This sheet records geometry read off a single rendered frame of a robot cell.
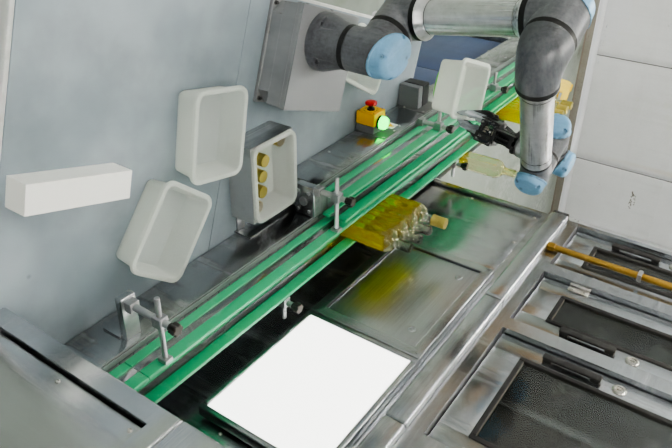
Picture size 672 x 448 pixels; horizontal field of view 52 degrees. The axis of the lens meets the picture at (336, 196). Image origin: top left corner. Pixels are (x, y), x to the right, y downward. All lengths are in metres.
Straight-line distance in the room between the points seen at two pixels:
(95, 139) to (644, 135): 6.97
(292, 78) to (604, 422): 1.11
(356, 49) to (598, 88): 6.35
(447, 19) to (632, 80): 6.20
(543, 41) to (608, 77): 6.39
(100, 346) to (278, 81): 0.76
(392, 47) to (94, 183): 0.74
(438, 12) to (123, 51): 0.73
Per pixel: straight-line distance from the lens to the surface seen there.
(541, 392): 1.82
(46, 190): 1.37
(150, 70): 1.54
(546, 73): 1.49
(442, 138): 2.47
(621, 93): 7.88
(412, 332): 1.85
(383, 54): 1.66
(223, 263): 1.78
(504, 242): 2.32
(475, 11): 1.65
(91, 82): 1.45
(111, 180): 1.46
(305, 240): 1.89
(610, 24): 7.73
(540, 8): 1.56
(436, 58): 3.06
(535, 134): 1.63
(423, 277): 2.05
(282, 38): 1.76
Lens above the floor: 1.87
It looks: 29 degrees down
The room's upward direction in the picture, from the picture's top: 109 degrees clockwise
